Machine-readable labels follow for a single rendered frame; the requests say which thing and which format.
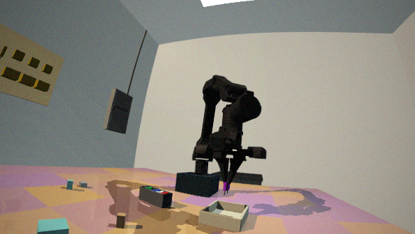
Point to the cream rectangular tray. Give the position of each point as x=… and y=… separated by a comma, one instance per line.
x=226, y=215

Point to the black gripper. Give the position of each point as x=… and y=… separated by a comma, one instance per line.
x=239, y=156

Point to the violet fuse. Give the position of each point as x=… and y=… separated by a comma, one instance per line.
x=226, y=187

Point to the teal box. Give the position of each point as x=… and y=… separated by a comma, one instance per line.
x=53, y=226

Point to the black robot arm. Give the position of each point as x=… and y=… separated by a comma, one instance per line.
x=244, y=107

